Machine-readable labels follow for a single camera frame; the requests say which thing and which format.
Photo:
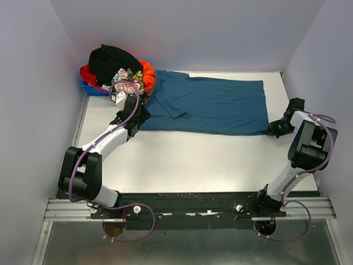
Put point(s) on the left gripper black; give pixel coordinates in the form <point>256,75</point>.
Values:
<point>144,115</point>

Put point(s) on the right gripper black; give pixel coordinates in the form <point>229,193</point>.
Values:
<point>273,130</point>

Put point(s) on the teal blue t shirt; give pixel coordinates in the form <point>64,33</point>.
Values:
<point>179,102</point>

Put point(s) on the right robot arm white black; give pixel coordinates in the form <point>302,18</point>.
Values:
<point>310,151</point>

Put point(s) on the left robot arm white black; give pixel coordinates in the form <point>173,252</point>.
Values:
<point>81,175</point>

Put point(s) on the orange t shirt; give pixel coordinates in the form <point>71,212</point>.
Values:
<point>128,75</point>

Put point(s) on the blue plastic bin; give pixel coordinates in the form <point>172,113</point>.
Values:
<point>149,80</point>

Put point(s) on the black floral t shirt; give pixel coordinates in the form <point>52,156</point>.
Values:
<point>109,64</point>

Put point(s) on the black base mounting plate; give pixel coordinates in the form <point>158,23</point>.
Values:
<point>193,211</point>

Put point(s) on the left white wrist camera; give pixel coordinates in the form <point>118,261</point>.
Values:
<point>119,100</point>

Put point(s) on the aluminium extrusion rail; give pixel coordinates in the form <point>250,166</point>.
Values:
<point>63,210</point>

